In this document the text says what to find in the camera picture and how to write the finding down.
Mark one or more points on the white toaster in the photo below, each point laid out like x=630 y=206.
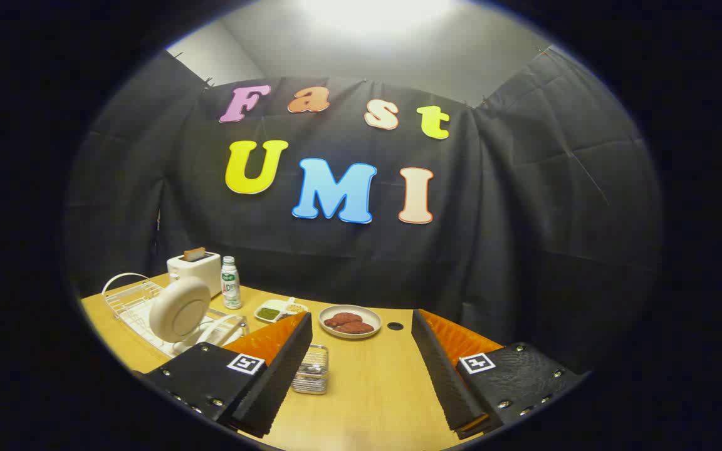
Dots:
x=204 y=272

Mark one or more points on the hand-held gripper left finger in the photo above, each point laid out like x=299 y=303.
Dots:
x=279 y=382

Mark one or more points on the white ridged drip tray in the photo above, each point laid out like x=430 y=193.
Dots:
x=145 y=319

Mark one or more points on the brown meat patty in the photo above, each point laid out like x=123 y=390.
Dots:
x=358 y=327
x=342 y=319

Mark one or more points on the white bottle with green label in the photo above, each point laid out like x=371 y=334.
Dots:
x=230 y=288

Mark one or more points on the yellow beans pile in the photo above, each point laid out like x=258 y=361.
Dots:
x=297 y=308

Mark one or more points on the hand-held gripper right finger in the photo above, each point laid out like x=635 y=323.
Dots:
x=445 y=382

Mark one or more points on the toasted bread slice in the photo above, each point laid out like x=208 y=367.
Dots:
x=194 y=254

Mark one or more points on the beige plate with patties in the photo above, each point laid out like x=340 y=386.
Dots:
x=367 y=316

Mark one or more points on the green beans pile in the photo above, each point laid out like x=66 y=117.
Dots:
x=267 y=313

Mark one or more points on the white divided dish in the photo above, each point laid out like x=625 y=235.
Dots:
x=273 y=305

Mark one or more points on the beige round plate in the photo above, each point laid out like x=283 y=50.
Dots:
x=179 y=310

